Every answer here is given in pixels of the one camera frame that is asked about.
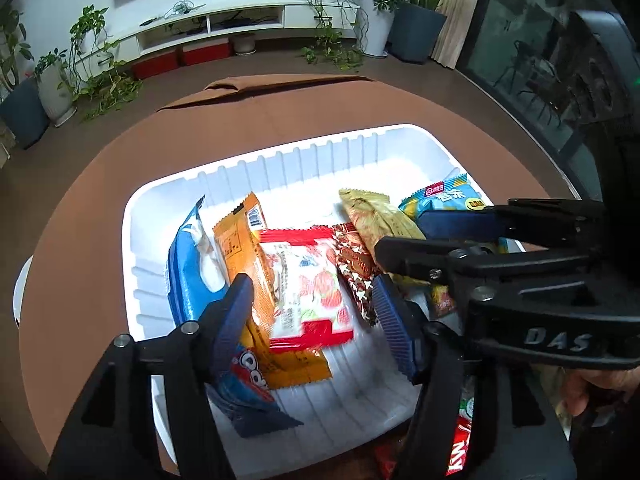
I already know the tangled cable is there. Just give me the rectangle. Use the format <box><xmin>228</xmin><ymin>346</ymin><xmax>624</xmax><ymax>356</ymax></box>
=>
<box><xmin>160</xmin><ymin>1</ymin><xmax>206</xmax><ymax>21</ymax></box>

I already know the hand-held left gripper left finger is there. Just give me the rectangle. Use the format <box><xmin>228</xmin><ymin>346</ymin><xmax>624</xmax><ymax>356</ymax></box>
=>
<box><xmin>47</xmin><ymin>273</ymin><xmax>256</xmax><ymax>480</ymax></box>

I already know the red snack packet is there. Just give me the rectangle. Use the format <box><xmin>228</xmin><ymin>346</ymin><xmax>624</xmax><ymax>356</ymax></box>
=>
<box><xmin>442</xmin><ymin>377</ymin><xmax>476</xmax><ymax>478</ymax></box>

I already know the beige gold snack packet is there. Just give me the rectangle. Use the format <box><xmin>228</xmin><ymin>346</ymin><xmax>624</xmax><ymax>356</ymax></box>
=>
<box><xmin>338</xmin><ymin>187</ymin><xmax>426</xmax><ymax>261</ymax></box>

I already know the light blue panda snack packet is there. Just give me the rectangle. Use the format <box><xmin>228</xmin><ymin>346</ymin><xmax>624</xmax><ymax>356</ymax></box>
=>
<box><xmin>398</xmin><ymin>172</ymin><xmax>511</xmax><ymax>321</ymax></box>

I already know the beige curtain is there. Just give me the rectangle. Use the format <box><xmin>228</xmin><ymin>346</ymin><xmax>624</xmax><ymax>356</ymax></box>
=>
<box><xmin>432</xmin><ymin>0</ymin><xmax>493</xmax><ymax>71</ymax></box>

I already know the red storage box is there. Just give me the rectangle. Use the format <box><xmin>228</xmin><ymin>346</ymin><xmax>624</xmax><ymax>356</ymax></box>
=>
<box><xmin>181</xmin><ymin>42</ymin><xmax>232</xmax><ymax>67</ymax></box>
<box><xmin>131</xmin><ymin>51</ymin><xmax>180</xmax><ymax>80</ymax></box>

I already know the white floating television cabinet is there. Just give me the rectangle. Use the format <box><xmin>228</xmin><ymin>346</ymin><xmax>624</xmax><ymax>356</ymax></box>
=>
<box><xmin>117</xmin><ymin>1</ymin><xmax>361</xmax><ymax>58</ymax></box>

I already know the red and white strawberry packet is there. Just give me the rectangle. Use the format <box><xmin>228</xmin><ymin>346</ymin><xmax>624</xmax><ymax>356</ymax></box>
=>
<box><xmin>255</xmin><ymin>225</ymin><xmax>356</xmax><ymax>355</ymax></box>

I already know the orange snack packet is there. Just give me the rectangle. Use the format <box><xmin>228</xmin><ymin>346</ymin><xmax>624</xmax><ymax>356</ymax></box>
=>
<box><xmin>212</xmin><ymin>191</ymin><xmax>333</xmax><ymax>391</ymax></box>

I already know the white plastic tray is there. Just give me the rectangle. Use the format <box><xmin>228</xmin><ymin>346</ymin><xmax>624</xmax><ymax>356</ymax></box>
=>
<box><xmin>122</xmin><ymin>123</ymin><xmax>526</xmax><ymax>478</ymax></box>

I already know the blue cookie packet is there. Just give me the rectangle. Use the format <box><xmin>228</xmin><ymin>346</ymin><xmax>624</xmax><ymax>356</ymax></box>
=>
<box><xmin>166</xmin><ymin>195</ymin><xmax>306</xmax><ymax>440</ymax></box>

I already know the trailing vine plant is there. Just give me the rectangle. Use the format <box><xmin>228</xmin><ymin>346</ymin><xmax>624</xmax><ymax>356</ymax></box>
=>
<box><xmin>299</xmin><ymin>0</ymin><xmax>366</xmax><ymax>72</ymax></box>

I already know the leafy tree in blue pot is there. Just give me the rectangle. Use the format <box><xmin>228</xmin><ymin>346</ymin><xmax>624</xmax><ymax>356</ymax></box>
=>
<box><xmin>0</xmin><ymin>0</ymin><xmax>51</xmax><ymax>151</ymax></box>

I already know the person's right hand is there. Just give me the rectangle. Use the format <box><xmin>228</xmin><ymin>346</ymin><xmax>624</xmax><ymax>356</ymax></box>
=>
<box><xmin>562</xmin><ymin>366</ymin><xmax>640</xmax><ymax>418</ymax></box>

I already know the small plant in white pot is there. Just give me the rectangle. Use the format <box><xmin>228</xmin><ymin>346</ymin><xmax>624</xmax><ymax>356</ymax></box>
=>
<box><xmin>34</xmin><ymin>49</ymin><xmax>78</xmax><ymax>128</ymax></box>

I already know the bushy plant in white pot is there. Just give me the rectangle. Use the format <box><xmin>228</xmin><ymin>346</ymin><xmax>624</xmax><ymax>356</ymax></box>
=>
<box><xmin>350</xmin><ymin>0</ymin><xmax>401</xmax><ymax>58</ymax></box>

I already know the maroon cookie packet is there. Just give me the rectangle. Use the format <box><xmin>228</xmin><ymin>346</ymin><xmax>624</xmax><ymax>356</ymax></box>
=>
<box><xmin>332</xmin><ymin>222</ymin><xmax>386</xmax><ymax>328</ymax></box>

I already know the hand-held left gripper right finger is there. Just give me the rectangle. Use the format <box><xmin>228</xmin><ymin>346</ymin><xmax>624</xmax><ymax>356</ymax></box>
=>
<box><xmin>371</xmin><ymin>274</ymin><xmax>576</xmax><ymax>480</ymax></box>

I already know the trailing pothos plant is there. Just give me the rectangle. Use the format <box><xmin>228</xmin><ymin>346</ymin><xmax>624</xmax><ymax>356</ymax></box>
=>
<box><xmin>67</xmin><ymin>5</ymin><xmax>146</xmax><ymax>121</ymax></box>

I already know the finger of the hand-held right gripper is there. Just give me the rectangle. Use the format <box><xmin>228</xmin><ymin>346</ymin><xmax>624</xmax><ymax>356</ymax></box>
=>
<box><xmin>375</xmin><ymin>236</ymin><xmax>601</xmax><ymax>301</ymax></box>
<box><xmin>415</xmin><ymin>199</ymin><xmax>608</xmax><ymax>248</ymax></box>

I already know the glass sliding door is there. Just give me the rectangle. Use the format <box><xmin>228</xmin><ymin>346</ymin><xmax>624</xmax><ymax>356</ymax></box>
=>
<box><xmin>457</xmin><ymin>0</ymin><xmax>640</xmax><ymax>201</ymax></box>

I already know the broad-leaf plant in blue pot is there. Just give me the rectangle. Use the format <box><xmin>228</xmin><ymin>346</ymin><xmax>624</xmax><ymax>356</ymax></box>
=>
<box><xmin>382</xmin><ymin>0</ymin><xmax>506</xmax><ymax>64</ymax></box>

